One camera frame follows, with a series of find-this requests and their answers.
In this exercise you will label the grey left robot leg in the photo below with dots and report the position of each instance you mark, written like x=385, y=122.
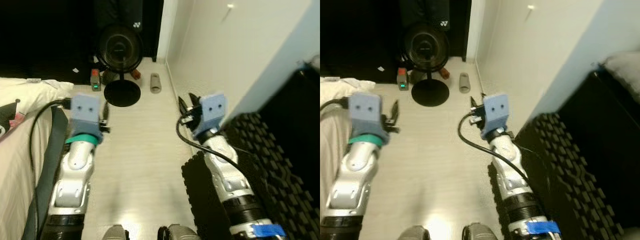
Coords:
x=116, y=233
x=414, y=233

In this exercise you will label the grey and red device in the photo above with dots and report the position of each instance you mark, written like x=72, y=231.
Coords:
x=95, y=80
x=403, y=79

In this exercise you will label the black patterned fabric cover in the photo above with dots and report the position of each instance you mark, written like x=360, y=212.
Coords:
x=280, y=170
x=590, y=170

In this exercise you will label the grey cushion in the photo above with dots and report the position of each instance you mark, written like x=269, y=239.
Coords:
x=625, y=70

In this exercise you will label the grey robot leg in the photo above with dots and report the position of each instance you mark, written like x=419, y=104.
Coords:
x=116, y=233
x=180, y=233
x=482, y=233
x=414, y=233

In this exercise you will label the black garment with white logo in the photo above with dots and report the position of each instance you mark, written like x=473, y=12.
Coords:
x=120, y=12
x=425, y=12

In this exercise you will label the white cartoon print comforter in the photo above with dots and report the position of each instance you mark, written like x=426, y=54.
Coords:
x=345, y=90
x=30, y=97

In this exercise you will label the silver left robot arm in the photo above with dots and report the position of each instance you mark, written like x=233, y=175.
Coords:
x=72, y=185
x=355, y=185

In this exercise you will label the black wardrobe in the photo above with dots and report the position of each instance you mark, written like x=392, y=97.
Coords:
x=45, y=35
x=355, y=35

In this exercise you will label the mattress with white sheet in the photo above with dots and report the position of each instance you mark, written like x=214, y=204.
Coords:
x=15, y=175
x=332, y=160

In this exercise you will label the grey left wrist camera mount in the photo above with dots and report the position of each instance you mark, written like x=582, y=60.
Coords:
x=85, y=112
x=367, y=112

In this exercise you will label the small white wall hook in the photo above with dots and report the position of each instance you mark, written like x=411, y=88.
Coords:
x=530, y=7
x=229, y=7

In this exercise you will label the grey cylinder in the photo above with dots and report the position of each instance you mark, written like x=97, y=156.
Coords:
x=464, y=83
x=155, y=83

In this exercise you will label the white door trim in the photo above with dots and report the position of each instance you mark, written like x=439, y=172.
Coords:
x=475, y=30
x=167, y=30

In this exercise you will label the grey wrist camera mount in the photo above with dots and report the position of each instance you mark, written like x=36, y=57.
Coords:
x=85, y=112
x=496, y=114
x=367, y=112
x=212, y=112

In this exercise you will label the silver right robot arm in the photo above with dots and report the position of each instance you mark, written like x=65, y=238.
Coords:
x=520, y=190
x=235, y=185

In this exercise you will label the black round floor object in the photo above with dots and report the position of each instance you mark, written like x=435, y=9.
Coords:
x=425, y=50
x=120, y=50

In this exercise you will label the small brown floor item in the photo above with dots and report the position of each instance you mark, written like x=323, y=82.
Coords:
x=444, y=73
x=136, y=74

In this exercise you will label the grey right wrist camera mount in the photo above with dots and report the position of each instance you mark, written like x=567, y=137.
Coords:
x=212, y=112
x=496, y=114

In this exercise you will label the grey right robot leg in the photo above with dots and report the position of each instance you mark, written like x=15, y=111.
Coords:
x=180, y=233
x=482, y=233

